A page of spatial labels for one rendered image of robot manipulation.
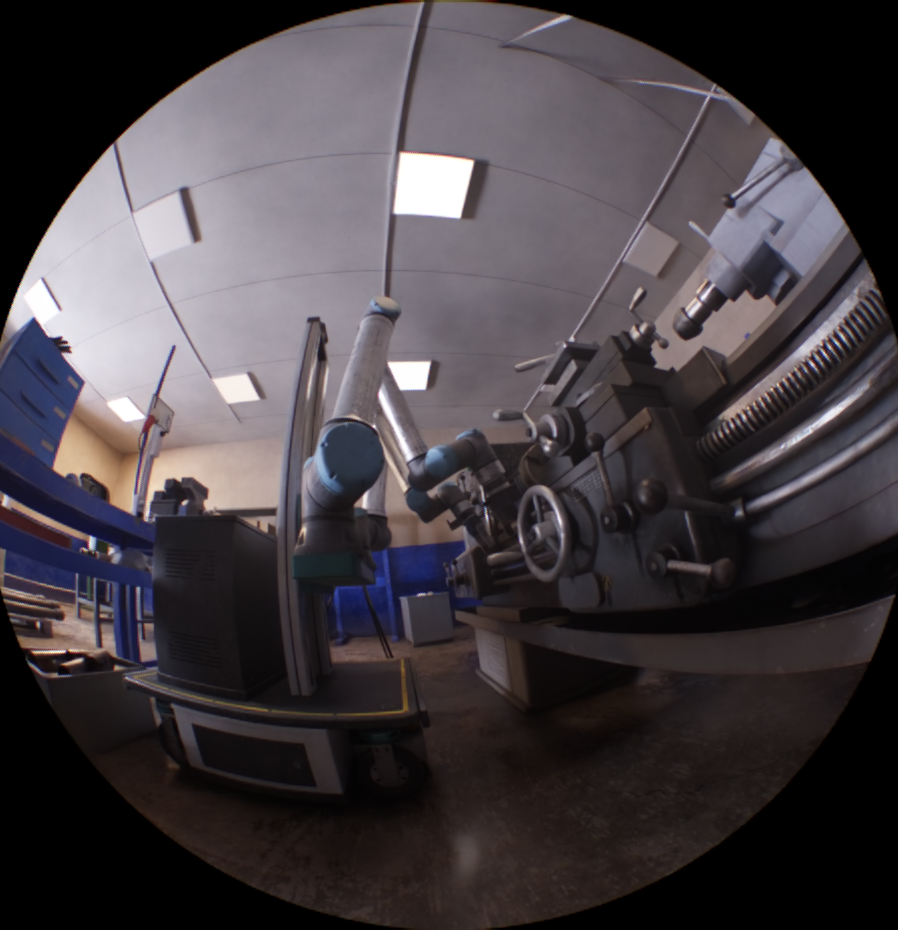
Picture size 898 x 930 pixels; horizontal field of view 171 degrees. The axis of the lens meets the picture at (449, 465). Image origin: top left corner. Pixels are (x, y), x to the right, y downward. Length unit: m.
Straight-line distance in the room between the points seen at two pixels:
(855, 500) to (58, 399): 1.83
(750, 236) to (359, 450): 0.99
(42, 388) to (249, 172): 2.30
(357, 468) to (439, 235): 2.65
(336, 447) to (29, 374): 1.10
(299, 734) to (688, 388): 1.07
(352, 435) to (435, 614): 2.86
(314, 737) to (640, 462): 0.86
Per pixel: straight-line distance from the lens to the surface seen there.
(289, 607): 0.94
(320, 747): 0.82
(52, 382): 1.32
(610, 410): 0.54
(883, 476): 0.54
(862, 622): 0.41
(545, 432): 0.57
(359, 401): 0.75
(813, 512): 0.55
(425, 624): 3.33
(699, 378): 0.59
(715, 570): 0.36
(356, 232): 3.01
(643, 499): 0.33
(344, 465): 0.62
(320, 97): 2.85
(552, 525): 0.63
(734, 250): 0.83
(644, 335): 0.69
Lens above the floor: 0.61
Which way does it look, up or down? 23 degrees up
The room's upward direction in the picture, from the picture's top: 9 degrees counter-clockwise
